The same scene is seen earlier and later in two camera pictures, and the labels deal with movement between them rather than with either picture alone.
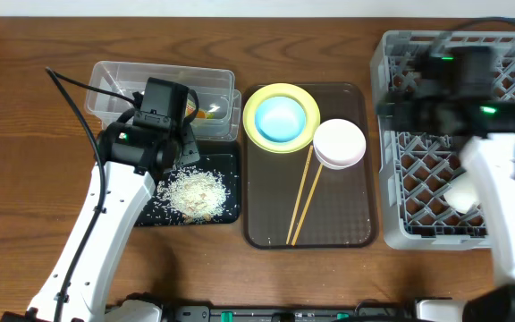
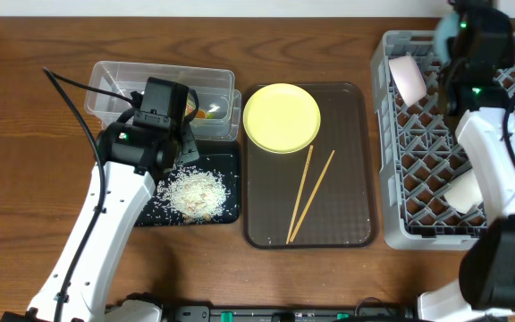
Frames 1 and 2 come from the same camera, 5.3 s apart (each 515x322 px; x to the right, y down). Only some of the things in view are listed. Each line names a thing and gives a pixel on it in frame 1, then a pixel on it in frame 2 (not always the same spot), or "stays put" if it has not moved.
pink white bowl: (339, 143) -> (409, 79)
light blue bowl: (280, 119) -> (448, 26)
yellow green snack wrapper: (200, 114) stays put
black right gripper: (385, 109) -> (451, 33)
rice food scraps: (196, 196) stays put
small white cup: (464, 192) stays put
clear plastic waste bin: (113, 87) stays put
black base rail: (376, 311) stays put
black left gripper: (190, 149) stays put
